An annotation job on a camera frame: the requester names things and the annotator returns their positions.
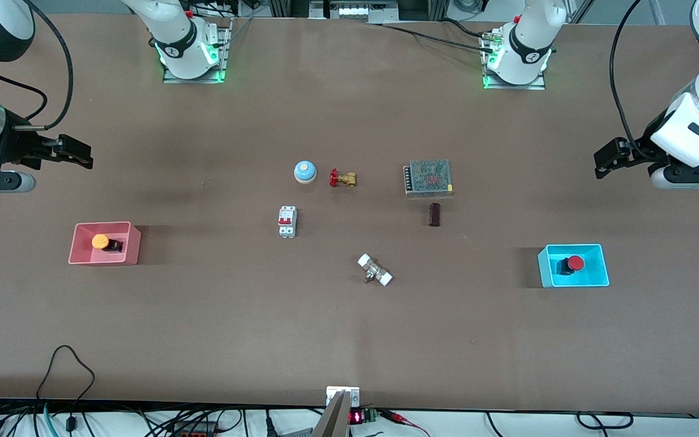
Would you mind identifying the yellow push button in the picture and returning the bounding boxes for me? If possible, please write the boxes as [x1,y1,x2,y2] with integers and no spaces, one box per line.
[91,233,124,253]

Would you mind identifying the pink plastic bin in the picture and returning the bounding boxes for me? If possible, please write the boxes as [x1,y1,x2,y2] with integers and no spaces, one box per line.
[68,221,142,266]

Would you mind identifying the cyan plastic bin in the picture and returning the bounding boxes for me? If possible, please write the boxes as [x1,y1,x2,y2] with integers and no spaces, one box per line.
[537,243,610,288]

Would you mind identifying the metal mesh power supply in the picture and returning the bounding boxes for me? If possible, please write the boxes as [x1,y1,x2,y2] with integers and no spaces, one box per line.
[403,159,454,197]

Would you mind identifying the white circuit breaker red switches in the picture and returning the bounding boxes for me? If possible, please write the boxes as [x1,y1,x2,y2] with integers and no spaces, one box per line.
[278,206,297,239]

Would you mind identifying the metal fitting white caps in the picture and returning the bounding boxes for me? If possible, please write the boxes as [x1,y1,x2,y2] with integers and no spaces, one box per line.
[357,253,394,287]

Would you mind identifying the red clip lead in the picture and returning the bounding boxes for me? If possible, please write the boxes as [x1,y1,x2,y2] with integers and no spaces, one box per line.
[379,409,430,437]

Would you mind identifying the grey metal bar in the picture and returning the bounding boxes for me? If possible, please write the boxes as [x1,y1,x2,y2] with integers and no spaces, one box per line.
[312,390,351,437]

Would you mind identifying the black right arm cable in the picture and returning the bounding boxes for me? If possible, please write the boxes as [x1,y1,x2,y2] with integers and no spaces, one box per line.
[0,0,75,132]

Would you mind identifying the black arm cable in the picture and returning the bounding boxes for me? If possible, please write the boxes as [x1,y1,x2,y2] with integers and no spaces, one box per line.
[0,0,75,132]
[608,0,651,160]

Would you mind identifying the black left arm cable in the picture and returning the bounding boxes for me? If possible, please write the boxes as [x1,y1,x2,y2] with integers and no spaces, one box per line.
[608,0,651,160]

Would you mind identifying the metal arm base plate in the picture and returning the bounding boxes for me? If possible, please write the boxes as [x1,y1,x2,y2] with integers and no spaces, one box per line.
[163,18,230,84]
[481,32,547,91]

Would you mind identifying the black cable across table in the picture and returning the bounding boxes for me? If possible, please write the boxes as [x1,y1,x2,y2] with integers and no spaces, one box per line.
[369,22,497,50]

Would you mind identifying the black looped cable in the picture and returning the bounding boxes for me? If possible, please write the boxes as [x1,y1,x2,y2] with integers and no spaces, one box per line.
[36,345,96,433]

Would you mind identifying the black coiled cable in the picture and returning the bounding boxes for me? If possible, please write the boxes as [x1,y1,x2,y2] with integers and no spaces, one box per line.
[576,412,634,430]

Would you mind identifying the teal cable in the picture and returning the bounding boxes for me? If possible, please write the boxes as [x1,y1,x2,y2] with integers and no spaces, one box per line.
[42,402,60,437]

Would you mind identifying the silver frame white sockets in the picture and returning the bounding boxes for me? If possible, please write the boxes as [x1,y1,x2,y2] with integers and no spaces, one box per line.
[309,0,400,22]

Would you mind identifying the white table edge bracket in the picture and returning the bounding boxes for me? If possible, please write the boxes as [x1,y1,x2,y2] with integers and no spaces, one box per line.
[326,386,361,408]

